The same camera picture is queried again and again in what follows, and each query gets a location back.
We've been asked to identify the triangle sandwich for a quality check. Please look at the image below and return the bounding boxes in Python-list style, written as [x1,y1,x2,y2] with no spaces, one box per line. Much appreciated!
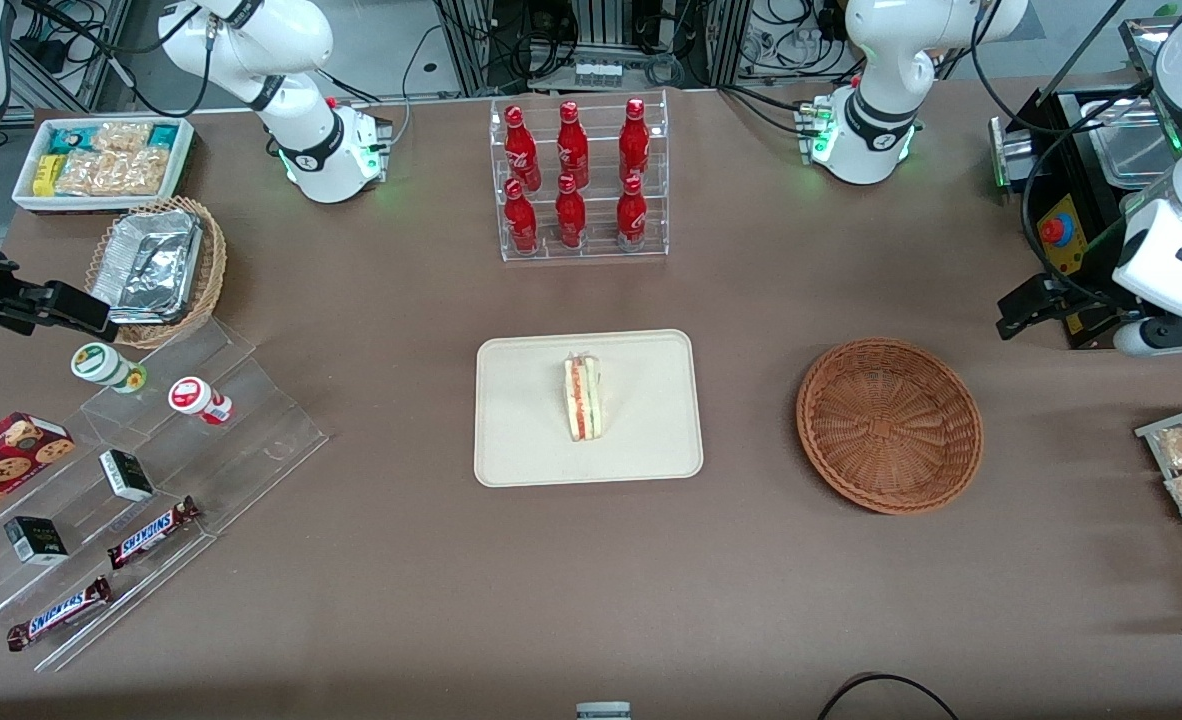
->
[563,352,607,443]

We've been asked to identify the tan wicker basket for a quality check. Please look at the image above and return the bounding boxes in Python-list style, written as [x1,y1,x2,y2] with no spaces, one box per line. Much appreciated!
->
[85,196,228,350]

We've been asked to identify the white rectangular snack box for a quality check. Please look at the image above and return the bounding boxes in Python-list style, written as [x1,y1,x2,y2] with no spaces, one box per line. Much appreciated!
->
[12,117,196,214]

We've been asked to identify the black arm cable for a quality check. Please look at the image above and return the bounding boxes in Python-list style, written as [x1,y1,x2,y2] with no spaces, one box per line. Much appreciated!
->
[969,0,1162,301]

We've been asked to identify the black floor cable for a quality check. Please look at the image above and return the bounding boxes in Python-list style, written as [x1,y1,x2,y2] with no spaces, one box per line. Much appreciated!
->
[816,672,962,720]

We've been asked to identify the steel fryer pan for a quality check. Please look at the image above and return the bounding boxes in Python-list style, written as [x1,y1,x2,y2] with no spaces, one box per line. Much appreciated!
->
[1079,94,1180,189]

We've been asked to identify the brown round wicker basket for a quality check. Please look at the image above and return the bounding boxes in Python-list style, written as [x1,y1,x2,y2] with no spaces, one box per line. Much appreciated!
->
[796,338,984,516]

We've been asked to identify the cream plastic tray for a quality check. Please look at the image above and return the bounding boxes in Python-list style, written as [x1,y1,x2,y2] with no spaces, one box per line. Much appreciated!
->
[474,329,704,489]

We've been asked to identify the small black box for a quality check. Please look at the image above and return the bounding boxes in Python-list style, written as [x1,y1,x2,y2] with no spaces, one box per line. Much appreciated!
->
[4,516,70,567]
[99,449,156,503]

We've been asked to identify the clear cracker bag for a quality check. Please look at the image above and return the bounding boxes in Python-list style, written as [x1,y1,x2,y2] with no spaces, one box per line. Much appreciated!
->
[55,147,171,197]
[91,122,153,154]

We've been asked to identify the red cookie box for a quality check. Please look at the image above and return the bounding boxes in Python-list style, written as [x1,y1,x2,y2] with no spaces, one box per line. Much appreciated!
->
[0,412,77,534]

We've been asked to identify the red cola bottle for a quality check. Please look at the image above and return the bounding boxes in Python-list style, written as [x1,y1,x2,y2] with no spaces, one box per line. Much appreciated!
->
[555,174,587,250]
[616,175,648,251]
[504,179,539,254]
[504,105,542,193]
[556,101,590,189]
[618,98,651,184]

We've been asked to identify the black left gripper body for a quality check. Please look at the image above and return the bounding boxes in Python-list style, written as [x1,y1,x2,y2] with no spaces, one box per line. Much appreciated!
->
[1023,274,1124,331]

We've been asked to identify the aluminium frame rack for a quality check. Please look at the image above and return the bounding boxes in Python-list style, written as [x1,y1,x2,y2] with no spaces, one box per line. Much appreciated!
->
[429,0,757,98]

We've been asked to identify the black fryer machine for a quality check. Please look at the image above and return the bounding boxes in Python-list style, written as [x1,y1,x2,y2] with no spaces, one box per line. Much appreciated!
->
[989,84,1182,351]

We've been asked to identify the clear acrylic stepped display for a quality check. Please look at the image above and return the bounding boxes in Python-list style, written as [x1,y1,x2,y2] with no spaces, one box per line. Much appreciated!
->
[0,318,330,673]

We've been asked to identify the aluminium foil tray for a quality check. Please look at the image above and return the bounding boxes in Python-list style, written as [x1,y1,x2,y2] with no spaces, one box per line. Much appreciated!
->
[90,208,204,327]

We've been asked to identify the green lid yogurt bottle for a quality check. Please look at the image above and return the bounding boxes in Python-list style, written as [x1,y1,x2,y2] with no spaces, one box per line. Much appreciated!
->
[71,342,148,395]

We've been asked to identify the clear acrylic bottle rack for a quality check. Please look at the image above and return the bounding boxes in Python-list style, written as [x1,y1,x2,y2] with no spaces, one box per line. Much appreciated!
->
[489,89,670,263]

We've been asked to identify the snickers chocolate bar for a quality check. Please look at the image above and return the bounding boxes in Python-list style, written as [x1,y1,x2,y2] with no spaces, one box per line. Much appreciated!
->
[6,576,113,653]
[107,496,202,571]

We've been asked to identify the red lid yogurt bottle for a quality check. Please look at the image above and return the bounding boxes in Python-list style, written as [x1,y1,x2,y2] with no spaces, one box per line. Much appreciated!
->
[168,376,234,427]

